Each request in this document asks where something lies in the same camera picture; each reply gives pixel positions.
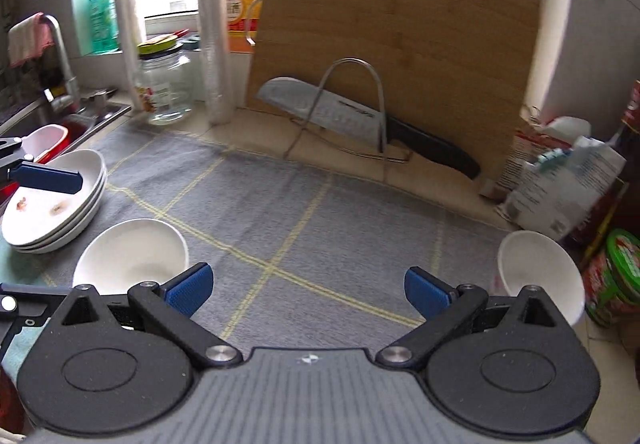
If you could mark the red basin in sink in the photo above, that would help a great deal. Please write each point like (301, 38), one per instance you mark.
(45, 145)

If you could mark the glass jar with lid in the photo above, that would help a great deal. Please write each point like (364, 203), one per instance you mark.
(163, 81)

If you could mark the white packaged food bag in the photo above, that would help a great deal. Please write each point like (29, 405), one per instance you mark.
(557, 190)

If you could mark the wire board rack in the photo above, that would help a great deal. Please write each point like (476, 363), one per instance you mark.
(341, 115)

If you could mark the green detergent bottle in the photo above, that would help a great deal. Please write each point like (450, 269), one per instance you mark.
(103, 26)

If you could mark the white plate with fruit print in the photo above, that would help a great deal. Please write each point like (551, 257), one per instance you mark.
(35, 217)

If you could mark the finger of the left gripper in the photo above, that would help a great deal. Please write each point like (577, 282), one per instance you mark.
(18, 167)
(26, 306)

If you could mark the grey checked table mat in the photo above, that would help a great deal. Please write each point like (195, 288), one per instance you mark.
(302, 257)

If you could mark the upper stacked white plate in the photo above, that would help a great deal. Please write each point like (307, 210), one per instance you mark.
(68, 234)

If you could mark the steel kitchen knife black handle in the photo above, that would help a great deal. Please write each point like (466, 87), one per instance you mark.
(427, 145)

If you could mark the thin plastic bag roll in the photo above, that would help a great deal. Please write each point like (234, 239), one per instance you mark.
(131, 32)

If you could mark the bamboo cutting board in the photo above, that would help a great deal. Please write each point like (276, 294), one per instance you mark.
(457, 69)

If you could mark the tall plastic wrap roll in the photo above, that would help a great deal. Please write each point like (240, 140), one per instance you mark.
(215, 61)

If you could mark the pink cloth on faucet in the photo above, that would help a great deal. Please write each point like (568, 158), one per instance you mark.
(28, 40)

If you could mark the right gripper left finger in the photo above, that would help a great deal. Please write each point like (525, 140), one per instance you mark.
(165, 310)

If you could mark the green lid red jar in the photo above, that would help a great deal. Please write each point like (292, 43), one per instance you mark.
(611, 280)

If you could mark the steel kitchen faucet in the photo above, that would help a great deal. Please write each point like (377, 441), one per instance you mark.
(65, 69)

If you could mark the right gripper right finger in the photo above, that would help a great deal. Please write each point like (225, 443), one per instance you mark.
(448, 314)

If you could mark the white floral bowl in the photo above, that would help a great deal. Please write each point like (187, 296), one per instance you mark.
(529, 258)
(130, 252)

